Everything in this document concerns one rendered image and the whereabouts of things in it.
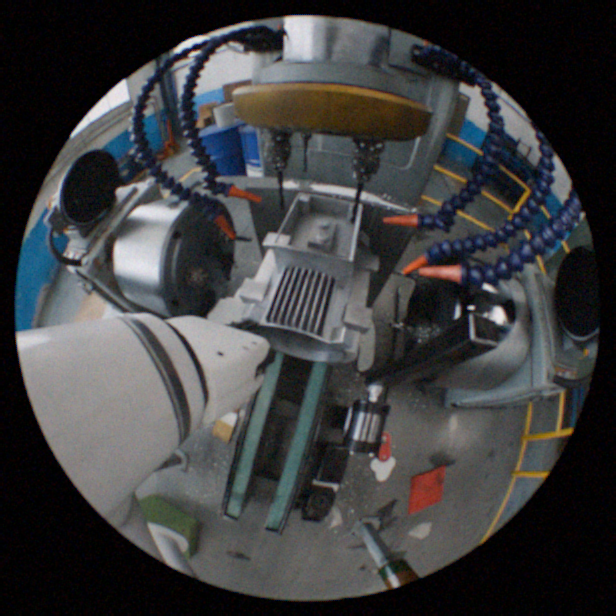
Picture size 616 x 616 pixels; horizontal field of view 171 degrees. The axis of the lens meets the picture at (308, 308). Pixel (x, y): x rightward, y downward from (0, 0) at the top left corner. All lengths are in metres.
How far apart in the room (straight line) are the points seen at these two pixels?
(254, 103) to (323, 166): 0.32
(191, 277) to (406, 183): 0.44
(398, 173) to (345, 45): 0.32
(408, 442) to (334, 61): 0.68
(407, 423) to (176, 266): 0.62
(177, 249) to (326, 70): 0.31
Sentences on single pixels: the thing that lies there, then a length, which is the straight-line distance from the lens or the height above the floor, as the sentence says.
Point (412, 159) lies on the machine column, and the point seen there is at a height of 1.20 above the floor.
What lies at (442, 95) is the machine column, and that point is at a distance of 0.42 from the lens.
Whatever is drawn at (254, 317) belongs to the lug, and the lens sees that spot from 0.28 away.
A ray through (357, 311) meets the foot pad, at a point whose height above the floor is 1.07.
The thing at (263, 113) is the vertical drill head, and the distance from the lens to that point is 0.16.
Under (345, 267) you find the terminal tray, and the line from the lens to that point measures 0.26.
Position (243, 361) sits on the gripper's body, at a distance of 0.15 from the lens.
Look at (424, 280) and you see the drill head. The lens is 0.38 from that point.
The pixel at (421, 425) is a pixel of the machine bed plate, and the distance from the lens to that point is 0.63.
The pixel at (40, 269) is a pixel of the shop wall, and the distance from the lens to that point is 5.54.
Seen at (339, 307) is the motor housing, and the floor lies 1.08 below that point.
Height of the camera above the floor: 1.34
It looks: 65 degrees down
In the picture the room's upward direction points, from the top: 2 degrees clockwise
